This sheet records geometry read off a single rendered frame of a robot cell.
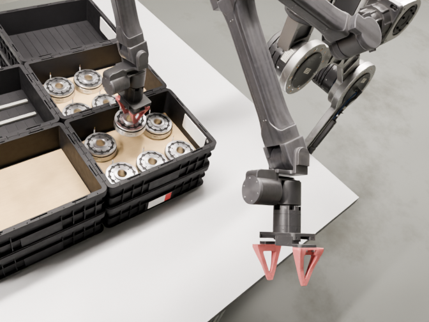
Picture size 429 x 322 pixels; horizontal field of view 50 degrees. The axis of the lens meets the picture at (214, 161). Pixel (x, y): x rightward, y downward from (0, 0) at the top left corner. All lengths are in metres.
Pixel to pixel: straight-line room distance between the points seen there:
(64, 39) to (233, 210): 0.96
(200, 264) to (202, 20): 2.62
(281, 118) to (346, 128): 2.38
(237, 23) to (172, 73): 1.17
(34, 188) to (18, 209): 0.08
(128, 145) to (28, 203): 0.37
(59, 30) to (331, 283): 1.75
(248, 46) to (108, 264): 0.83
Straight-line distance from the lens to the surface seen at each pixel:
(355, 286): 2.55
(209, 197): 1.65
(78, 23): 2.08
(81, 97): 1.72
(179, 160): 1.43
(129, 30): 1.29
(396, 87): 3.94
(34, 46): 1.94
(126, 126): 1.49
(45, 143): 1.52
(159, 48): 2.22
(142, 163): 1.49
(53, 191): 1.45
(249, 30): 0.93
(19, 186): 1.47
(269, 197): 0.89
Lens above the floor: 2.00
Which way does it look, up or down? 48 degrees down
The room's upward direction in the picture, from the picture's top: 19 degrees clockwise
